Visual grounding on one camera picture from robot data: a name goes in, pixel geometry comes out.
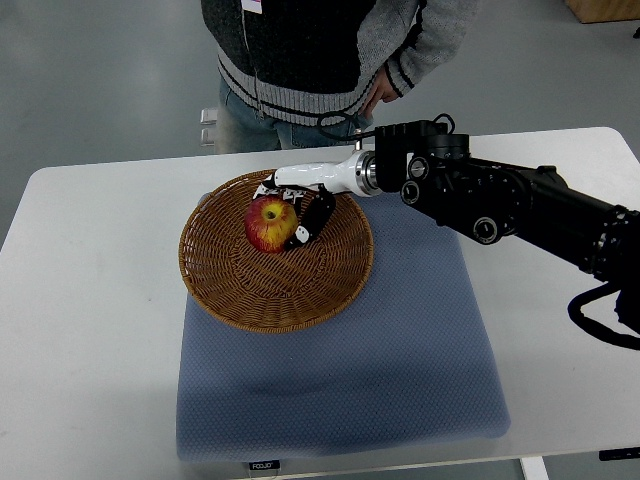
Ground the person's bare hand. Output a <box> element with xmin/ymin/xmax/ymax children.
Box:
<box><xmin>359</xmin><ymin>67</ymin><xmax>399</xmax><ymax>118</ymax></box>

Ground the brown wicker basket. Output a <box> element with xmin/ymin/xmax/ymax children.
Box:
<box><xmin>178</xmin><ymin>171</ymin><xmax>374</xmax><ymax>334</ymax></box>

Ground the person in grey cardigan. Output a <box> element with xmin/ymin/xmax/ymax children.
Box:
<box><xmin>201</xmin><ymin>0</ymin><xmax>480</xmax><ymax>154</ymax></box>

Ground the white table leg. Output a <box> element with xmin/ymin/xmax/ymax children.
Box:
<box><xmin>520</xmin><ymin>456</ymin><xmax>549</xmax><ymax>480</ymax></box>

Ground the blue grey quilted mat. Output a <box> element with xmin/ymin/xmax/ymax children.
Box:
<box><xmin>176</xmin><ymin>194</ymin><xmax>510</xmax><ymax>462</ymax></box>

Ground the wooden box corner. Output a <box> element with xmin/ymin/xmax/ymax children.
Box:
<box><xmin>565</xmin><ymin>0</ymin><xmax>640</xmax><ymax>24</ymax></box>

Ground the black table control box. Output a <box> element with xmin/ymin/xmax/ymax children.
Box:
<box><xmin>246</xmin><ymin>459</ymin><xmax>282</xmax><ymax>475</ymax></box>

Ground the red yellow apple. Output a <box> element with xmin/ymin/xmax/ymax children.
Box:
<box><xmin>244</xmin><ymin>195</ymin><xmax>298</xmax><ymax>253</ymax></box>

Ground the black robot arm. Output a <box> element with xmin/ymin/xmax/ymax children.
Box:
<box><xmin>319</xmin><ymin>114</ymin><xmax>639</xmax><ymax>350</ymax></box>

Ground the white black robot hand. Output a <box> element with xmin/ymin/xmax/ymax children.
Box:
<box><xmin>253</xmin><ymin>150</ymin><xmax>381</xmax><ymax>251</ymax></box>

